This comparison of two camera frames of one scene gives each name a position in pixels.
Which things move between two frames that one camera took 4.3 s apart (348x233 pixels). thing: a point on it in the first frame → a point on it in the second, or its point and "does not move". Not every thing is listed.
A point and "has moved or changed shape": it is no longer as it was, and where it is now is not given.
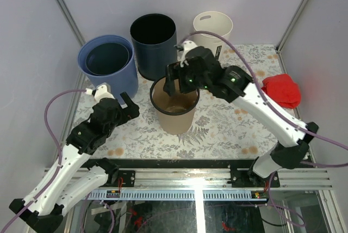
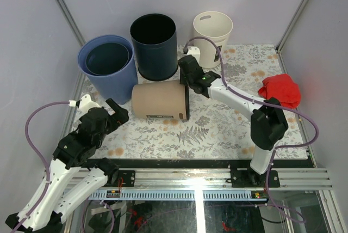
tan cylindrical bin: [175, 114] has moved or changed shape
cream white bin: [213, 22] does not move
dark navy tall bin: [154, 36] does not move
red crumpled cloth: [283, 90] does not move
